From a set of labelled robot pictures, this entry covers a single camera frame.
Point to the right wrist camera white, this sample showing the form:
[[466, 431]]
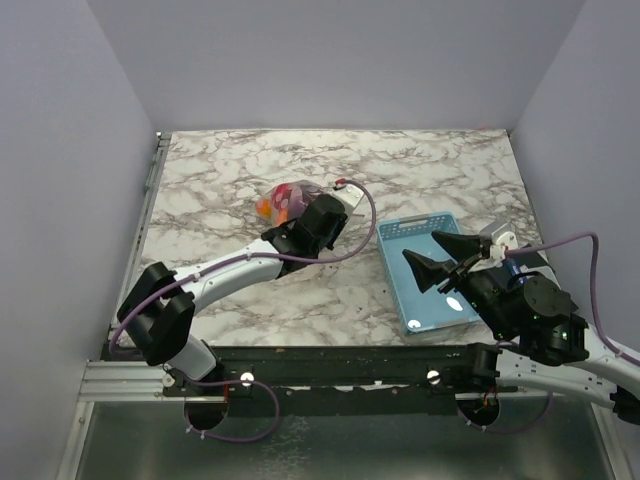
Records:
[[496, 239]]

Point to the clear zip top bag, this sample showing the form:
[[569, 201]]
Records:
[[296, 196]]

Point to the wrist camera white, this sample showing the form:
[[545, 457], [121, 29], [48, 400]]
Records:
[[348, 195], [496, 239]]

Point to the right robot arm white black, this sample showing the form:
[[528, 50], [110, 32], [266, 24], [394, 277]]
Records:
[[542, 341]]

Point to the small orange fruit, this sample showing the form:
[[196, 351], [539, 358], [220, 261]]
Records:
[[271, 211]]

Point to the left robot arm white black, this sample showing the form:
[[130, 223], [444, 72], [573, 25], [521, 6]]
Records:
[[158, 312]]

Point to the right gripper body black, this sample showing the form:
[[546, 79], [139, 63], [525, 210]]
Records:
[[484, 291]]

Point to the light blue plastic basket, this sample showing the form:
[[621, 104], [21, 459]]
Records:
[[420, 313]]

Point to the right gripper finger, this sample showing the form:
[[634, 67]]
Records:
[[460, 247], [426, 271]]

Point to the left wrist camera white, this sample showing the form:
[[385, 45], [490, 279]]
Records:
[[348, 195]]

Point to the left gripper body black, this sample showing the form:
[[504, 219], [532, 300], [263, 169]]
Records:
[[328, 241]]

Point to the black mounting rail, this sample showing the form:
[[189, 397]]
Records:
[[341, 381]]

